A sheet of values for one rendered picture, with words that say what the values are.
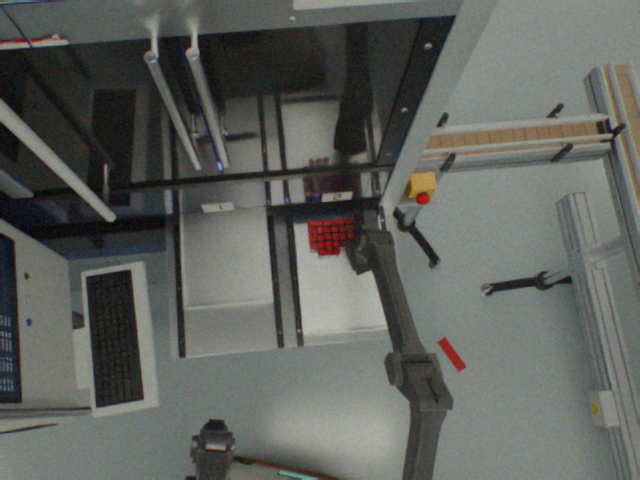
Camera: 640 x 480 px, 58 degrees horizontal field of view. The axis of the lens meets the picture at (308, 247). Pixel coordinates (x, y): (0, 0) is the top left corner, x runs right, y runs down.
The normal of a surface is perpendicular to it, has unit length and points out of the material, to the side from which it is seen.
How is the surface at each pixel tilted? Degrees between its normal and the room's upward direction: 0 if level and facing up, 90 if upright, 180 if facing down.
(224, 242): 0
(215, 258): 0
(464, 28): 90
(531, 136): 0
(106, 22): 90
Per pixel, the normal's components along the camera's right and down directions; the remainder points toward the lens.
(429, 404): 0.26, 0.19
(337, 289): 0.02, -0.25
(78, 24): 0.10, 0.96
